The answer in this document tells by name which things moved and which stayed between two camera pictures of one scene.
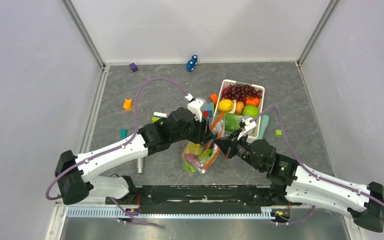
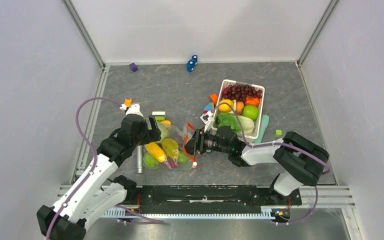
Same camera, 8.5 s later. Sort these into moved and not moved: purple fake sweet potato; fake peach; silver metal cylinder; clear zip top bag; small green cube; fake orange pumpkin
Moved: purple fake sweet potato; clear zip top bag
Not moved: fake peach; silver metal cylinder; fake orange pumpkin; small green cube
